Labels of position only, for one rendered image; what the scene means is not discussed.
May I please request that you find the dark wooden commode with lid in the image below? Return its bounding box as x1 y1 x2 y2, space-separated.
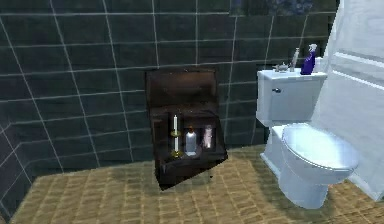
145 66 229 191

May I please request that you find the white candle on brass holder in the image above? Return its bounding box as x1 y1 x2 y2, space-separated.
170 136 184 159
170 114 182 138

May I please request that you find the pale pink bottle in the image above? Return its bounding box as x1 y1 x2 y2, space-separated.
203 124 215 150

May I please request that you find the grey bottle with red cap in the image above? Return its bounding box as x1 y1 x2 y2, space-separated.
184 126 198 157

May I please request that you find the grey soap dish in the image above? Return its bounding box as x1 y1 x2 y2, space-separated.
272 62 290 73

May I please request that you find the white toilet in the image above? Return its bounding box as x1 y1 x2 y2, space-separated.
255 68 360 210

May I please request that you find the grey slim bottle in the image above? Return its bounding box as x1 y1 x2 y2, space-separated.
289 47 301 73

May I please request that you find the purple spray bottle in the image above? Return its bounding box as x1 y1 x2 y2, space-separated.
300 43 318 76

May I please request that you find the white roll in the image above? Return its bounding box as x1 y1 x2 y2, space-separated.
313 56 325 74

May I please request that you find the white room door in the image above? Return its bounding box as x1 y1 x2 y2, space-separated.
311 0 384 202

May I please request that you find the dark framed wall picture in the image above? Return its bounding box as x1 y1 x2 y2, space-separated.
229 0 314 17

